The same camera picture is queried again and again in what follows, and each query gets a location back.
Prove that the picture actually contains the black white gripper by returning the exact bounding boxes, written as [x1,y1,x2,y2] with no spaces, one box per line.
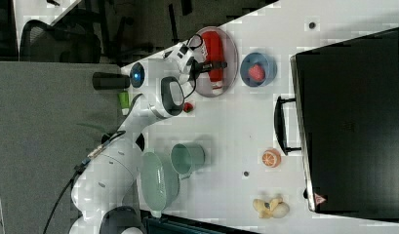
[164,43,227,83]

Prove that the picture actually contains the red ketchup bottle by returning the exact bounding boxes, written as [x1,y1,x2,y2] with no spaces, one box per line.
[202,31,225,95]

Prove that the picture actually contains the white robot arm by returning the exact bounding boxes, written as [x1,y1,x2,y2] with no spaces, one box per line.
[68,43,227,234]

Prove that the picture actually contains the grey round plate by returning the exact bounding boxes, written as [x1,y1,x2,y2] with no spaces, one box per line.
[188,26,238,98]

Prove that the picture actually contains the small strawberry on table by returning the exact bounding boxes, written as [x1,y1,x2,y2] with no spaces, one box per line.
[183,102,193,113]

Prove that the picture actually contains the blue bowl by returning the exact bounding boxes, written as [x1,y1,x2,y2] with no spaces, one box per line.
[240,53,277,88]

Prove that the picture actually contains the strawberry in bowl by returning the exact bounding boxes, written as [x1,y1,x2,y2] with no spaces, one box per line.
[248,64,265,82]

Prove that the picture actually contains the green cup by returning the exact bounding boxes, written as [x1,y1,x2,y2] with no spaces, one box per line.
[118,91,130,116]

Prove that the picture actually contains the green mug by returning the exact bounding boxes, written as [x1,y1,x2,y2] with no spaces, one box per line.
[171,142,205,179]

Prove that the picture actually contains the black cylinder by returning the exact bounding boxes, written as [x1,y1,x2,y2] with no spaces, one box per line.
[92,72,130,90]

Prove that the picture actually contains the black office chair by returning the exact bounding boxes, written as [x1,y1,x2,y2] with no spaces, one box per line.
[19,18,153,65]

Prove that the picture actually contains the orange slice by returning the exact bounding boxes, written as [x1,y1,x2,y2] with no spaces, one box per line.
[261,148,281,168]

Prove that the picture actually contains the green colander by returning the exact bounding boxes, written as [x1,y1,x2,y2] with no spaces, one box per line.
[140,152,180,218]

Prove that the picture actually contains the silver black toaster oven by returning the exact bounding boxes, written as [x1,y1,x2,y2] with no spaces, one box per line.
[290,27,399,223]

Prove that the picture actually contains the peeled banana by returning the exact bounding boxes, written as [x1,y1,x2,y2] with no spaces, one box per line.
[253,197,290,218]

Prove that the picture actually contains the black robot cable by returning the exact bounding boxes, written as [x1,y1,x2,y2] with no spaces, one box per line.
[42,33,205,234]

